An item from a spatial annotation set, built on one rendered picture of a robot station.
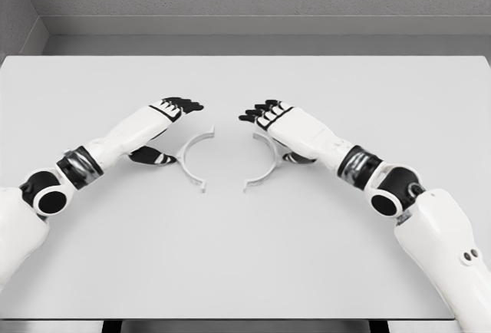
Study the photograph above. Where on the left robot hand striped fingers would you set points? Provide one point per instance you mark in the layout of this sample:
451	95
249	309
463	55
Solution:
140	124

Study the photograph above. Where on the right robot hand striped fingers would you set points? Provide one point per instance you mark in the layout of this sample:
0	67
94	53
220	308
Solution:
303	129

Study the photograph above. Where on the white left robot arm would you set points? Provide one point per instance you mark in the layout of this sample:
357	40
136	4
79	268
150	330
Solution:
23	229

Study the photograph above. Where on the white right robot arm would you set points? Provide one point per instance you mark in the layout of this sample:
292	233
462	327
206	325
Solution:
437	241

